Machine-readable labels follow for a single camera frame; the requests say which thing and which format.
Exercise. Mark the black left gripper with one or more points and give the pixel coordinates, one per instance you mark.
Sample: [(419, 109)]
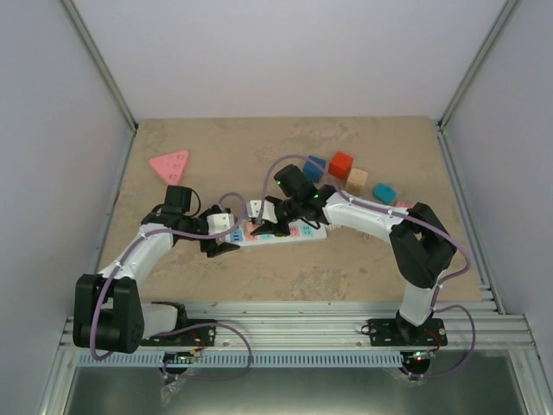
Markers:
[(212, 249)]

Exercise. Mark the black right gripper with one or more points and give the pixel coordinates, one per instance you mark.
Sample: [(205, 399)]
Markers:
[(270, 228)]

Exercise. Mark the white power strip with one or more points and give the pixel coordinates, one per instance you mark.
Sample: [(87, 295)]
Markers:
[(299, 233)]

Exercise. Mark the blue cube socket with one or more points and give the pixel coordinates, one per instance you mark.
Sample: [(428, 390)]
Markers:
[(313, 170)]

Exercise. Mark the red cube socket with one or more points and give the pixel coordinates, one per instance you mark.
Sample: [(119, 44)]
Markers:
[(340, 165)]

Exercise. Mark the pink power strip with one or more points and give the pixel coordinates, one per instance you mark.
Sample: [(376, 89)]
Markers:
[(170, 167)]

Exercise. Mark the beige cube socket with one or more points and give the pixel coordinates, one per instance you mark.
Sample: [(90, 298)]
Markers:
[(356, 180)]

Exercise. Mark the cyan socket block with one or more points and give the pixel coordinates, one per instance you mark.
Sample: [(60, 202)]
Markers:
[(384, 193)]

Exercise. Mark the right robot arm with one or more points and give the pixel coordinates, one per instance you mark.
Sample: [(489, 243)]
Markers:
[(422, 248)]

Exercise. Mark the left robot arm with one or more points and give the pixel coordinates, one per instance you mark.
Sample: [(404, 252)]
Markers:
[(108, 314)]

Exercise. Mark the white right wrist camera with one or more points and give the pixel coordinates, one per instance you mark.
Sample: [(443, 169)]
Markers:
[(261, 210)]

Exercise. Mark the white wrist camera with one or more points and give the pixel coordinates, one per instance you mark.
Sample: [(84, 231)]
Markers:
[(220, 223), (261, 210)]

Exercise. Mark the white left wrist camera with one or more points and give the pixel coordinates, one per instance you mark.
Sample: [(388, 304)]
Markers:
[(220, 223)]

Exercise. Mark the grey slotted cable duct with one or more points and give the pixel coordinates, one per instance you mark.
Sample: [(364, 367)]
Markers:
[(241, 359)]

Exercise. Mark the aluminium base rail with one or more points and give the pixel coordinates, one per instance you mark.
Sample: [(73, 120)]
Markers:
[(335, 325)]

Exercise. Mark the aluminium frame post left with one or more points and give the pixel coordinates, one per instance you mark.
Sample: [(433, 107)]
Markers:
[(92, 49)]

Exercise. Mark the aluminium frame post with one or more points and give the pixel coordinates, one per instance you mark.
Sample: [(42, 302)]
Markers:
[(506, 12), (92, 49)]

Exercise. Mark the aluminium frame post right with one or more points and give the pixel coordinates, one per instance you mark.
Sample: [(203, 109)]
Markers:
[(506, 12)]

